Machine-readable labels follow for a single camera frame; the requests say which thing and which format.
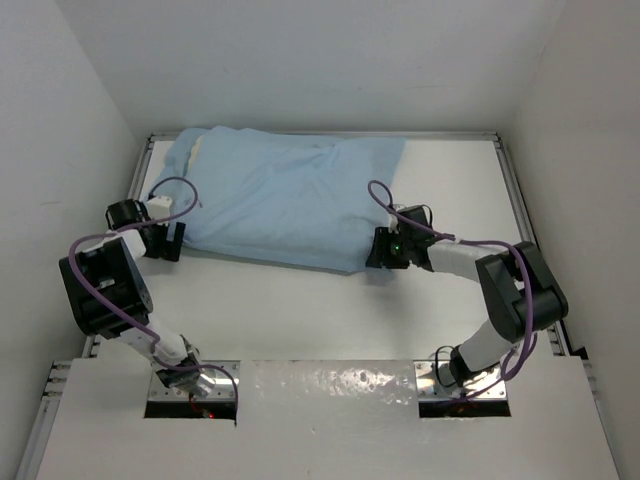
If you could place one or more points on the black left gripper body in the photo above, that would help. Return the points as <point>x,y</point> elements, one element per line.
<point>158,235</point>

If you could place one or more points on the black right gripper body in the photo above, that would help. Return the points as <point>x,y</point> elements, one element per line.
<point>397,249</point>

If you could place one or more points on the blue and green pillowcase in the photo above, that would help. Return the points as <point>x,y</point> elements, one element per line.
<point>300,200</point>

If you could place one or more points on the cream quilted pillow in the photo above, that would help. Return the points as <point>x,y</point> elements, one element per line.
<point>194,153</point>

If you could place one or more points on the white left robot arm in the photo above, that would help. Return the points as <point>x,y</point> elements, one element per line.
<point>109,297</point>

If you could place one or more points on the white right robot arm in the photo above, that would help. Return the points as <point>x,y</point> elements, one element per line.
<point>520,292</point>

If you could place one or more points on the white front cover board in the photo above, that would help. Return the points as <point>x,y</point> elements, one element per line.
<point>326,420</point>

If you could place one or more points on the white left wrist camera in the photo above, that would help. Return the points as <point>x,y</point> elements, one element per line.
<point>159,207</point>

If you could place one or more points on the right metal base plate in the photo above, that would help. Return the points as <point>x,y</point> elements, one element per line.
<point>485,386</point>

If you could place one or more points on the metal base plate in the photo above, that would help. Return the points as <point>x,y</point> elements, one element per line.
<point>485,386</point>
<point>211,385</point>

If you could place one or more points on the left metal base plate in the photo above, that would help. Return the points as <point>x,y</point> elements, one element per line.
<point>211,385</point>

